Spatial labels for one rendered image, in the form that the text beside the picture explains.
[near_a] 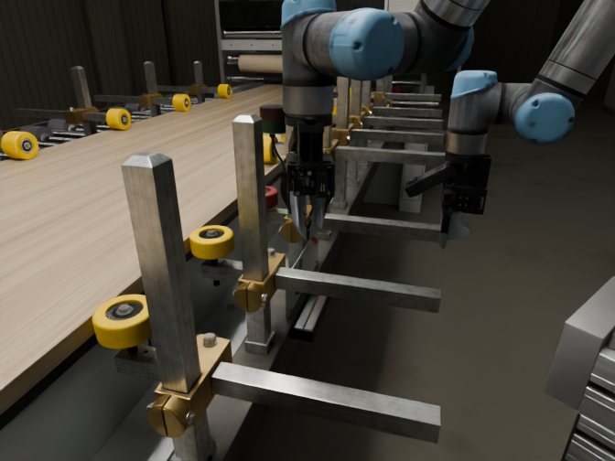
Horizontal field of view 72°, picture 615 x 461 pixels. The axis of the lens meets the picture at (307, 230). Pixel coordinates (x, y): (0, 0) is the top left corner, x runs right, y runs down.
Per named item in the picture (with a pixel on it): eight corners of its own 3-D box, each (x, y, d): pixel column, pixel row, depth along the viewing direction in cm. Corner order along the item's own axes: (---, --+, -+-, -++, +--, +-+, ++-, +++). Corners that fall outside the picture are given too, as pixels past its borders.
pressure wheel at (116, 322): (158, 348, 66) (146, 284, 62) (174, 379, 60) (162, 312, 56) (103, 367, 63) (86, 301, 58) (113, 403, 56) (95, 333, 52)
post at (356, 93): (357, 191, 171) (363, 63, 151) (355, 194, 168) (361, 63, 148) (348, 190, 172) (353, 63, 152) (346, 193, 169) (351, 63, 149)
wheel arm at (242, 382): (436, 427, 53) (441, 402, 51) (436, 451, 50) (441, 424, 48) (133, 361, 63) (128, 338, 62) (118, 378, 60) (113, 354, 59)
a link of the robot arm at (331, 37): (433, 8, 49) (372, 12, 58) (356, 5, 44) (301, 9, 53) (425, 80, 53) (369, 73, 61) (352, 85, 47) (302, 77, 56)
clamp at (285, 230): (318, 221, 106) (318, 202, 103) (302, 244, 94) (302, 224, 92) (296, 219, 107) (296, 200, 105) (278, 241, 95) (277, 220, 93)
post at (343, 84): (345, 217, 150) (350, 71, 130) (342, 220, 147) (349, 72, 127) (335, 216, 151) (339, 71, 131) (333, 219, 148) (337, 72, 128)
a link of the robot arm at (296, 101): (281, 81, 65) (334, 81, 66) (282, 112, 67) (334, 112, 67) (283, 87, 58) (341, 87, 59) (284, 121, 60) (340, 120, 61)
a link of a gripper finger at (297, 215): (290, 251, 69) (289, 198, 65) (289, 236, 75) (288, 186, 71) (309, 251, 69) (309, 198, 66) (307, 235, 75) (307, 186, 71)
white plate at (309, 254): (318, 262, 111) (319, 227, 107) (288, 320, 89) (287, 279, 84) (317, 262, 112) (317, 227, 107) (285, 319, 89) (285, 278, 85)
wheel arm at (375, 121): (441, 127, 157) (443, 118, 155) (441, 130, 154) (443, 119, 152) (310, 121, 169) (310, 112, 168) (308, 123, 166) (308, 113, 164)
